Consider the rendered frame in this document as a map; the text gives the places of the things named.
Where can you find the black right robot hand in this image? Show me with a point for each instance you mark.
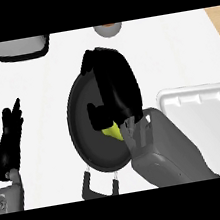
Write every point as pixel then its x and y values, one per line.
pixel 117 83

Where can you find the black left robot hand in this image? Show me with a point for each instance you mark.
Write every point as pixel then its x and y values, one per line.
pixel 10 140

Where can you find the yellow-green pear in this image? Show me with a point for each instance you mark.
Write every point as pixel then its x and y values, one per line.
pixel 114 132

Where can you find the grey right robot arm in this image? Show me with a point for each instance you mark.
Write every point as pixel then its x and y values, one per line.
pixel 166 153

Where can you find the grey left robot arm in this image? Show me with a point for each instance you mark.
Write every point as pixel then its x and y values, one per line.
pixel 10 196

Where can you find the white tray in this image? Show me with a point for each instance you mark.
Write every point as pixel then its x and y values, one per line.
pixel 206 126

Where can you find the grey round container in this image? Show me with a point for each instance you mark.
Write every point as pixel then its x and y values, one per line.
pixel 109 30

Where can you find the grey appliance with black base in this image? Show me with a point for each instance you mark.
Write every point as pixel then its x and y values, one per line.
pixel 20 48

